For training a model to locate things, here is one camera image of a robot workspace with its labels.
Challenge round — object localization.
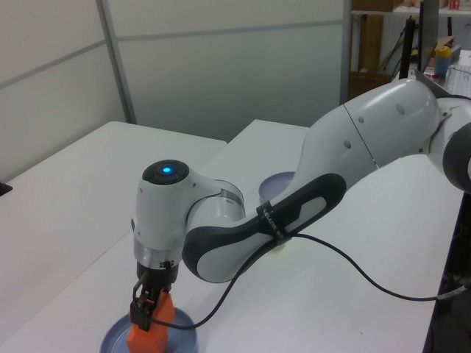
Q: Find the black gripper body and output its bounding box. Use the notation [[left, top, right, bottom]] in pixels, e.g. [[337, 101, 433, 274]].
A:
[[135, 261, 181, 293]]

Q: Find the blue plate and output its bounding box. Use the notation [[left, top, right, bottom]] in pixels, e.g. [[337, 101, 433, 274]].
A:
[[100, 306, 200, 353]]

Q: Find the purple plate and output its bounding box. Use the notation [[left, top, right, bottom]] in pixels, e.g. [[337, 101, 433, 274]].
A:
[[258, 171, 297, 204]]

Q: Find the brown cardboard box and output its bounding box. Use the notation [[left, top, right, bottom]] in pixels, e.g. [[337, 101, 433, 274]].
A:
[[348, 71, 393, 101]]

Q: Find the upright wooden board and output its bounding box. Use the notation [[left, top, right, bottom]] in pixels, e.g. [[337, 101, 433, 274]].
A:
[[358, 14, 384, 73]]

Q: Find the silver laptop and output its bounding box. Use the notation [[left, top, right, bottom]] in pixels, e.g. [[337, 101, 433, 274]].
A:
[[414, 68, 456, 99]]

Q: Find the black monitor stand pole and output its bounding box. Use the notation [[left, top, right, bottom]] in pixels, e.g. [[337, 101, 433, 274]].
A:
[[399, 16, 419, 80]]

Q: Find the cardboard box on shelf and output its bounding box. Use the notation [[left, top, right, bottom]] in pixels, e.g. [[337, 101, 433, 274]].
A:
[[352, 0, 397, 12]]

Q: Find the white shelf board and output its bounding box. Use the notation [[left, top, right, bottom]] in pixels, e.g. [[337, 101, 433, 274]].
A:
[[351, 8, 471, 18]]

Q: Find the blue bottle with yellow lid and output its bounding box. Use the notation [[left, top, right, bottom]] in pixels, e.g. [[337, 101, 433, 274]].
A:
[[435, 45, 453, 78]]

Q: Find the clear plastic box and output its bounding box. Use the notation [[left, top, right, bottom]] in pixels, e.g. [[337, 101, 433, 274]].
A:
[[447, 49, 471, 95]]

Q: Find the dark grey monitor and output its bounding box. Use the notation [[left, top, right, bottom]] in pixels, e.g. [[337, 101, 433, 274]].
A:
[[419, 0, 442, 73]]

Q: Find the black cable strap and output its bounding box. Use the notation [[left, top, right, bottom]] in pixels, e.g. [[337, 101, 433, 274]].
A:
[[255, 200, 292, 246]]

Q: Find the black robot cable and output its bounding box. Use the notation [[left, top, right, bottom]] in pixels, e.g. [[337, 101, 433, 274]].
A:
[[149, 231, 471, 329]]

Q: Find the grey partition post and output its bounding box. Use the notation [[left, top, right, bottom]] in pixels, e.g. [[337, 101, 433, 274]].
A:
[[341, 0, 355, 106]]

